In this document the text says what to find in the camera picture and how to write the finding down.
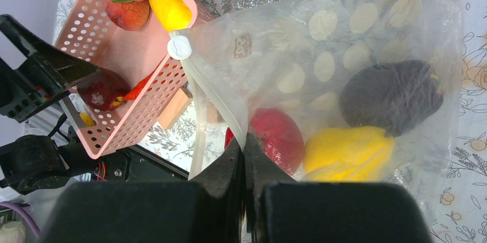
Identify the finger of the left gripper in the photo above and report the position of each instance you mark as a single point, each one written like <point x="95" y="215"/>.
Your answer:
<point x="27" y="90"/>
<point x="46" y="67"/>

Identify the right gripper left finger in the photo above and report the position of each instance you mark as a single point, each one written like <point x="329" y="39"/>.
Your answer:
<point x="207" y="208"/>

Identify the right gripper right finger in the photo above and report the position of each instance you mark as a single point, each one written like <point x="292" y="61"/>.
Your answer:
<point x="280" y="209"/>

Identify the pink plastic basket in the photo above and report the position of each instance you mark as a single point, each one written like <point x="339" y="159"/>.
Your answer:
<point x="89" y="35"/>

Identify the dark red apple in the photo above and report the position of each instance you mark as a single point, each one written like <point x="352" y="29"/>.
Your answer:
<point x="105" y="90"/>

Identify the yellow lemon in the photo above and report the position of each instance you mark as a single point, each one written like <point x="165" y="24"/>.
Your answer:
<point x="347" y="154"/>

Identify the yellow mango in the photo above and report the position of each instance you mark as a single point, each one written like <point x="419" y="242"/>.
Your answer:
<point x="172" y="14"/>

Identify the clear zip top bag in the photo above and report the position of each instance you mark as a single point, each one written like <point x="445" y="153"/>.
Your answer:
<point x="298" y="55"/>

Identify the dark purple plum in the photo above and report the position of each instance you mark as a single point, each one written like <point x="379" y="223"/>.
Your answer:
<point x="396" y="97"/>

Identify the orange red carrot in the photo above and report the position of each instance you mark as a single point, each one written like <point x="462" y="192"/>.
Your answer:
<point x="135" y="92"/>

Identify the small wooden cube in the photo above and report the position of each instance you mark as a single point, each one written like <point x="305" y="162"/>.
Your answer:
<point x="213" y="115"/>

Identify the long wooden block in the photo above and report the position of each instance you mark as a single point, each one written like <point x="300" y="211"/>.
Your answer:
<point x="175" y="108"/>

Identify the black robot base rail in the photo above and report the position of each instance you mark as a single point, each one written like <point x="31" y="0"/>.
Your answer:
<point x="136" y="164"/>

